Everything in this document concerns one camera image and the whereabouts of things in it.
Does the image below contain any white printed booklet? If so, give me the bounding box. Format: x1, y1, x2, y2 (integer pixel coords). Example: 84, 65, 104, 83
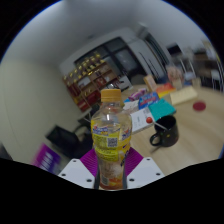
129, 107, 156, 134

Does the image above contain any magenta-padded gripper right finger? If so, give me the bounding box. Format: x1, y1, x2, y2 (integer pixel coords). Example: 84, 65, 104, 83
124, 146, 165, 190

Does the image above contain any small pink box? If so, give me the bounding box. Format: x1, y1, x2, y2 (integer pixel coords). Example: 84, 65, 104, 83
128, 87, 148, 102

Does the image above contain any red lollipop on white stick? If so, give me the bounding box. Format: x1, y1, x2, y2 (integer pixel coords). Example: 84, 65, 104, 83
145, 116, 168, 131

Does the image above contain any beige notebook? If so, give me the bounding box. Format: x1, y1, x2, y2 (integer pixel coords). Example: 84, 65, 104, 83
169, 86, 199, 107

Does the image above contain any teal notebook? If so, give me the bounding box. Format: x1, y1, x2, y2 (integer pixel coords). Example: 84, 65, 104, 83
147, 98, 177, 122

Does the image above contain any black office chair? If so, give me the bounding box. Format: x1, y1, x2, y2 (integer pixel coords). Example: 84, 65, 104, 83
45, 123, 94, 160

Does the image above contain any purple sign board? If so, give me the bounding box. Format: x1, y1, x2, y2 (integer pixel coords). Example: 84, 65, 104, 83
31, 143, 62, 175

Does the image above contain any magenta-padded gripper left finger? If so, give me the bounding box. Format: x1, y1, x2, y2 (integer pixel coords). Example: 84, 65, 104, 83
58, 148, 100, 190

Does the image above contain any clear bottle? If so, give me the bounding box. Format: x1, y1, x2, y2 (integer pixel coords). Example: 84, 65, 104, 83
90, 88, 134, 191

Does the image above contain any blue printed box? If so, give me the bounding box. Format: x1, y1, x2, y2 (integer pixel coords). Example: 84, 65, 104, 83
137, 92, 161, 110

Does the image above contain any black mug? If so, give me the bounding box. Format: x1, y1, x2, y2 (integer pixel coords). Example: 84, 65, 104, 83
149, 114, 180, 148

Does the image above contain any wooden shelf unit with trophies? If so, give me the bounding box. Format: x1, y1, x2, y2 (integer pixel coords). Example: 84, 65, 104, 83
61, 51, 122, 113

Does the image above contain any flat round red coaster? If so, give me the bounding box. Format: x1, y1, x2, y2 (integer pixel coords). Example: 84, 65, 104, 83
192, 101, 207, 112

